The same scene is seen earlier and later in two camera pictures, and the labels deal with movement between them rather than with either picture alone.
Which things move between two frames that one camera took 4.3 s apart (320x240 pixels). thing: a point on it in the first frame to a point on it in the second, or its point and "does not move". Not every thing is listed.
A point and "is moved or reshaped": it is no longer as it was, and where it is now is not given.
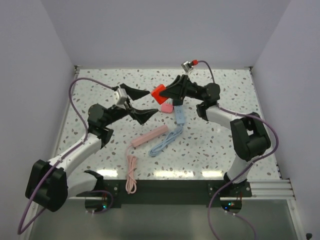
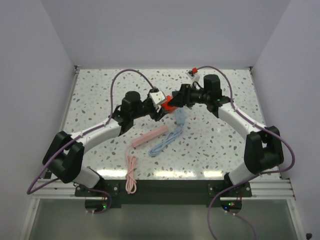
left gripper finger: [143, 116] to [160, 114]
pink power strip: [156, 132] does not move
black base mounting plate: [168, 191] does not move
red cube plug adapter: [155, 94] is moved or reshaped
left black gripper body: [117, 113] to [147, 109]
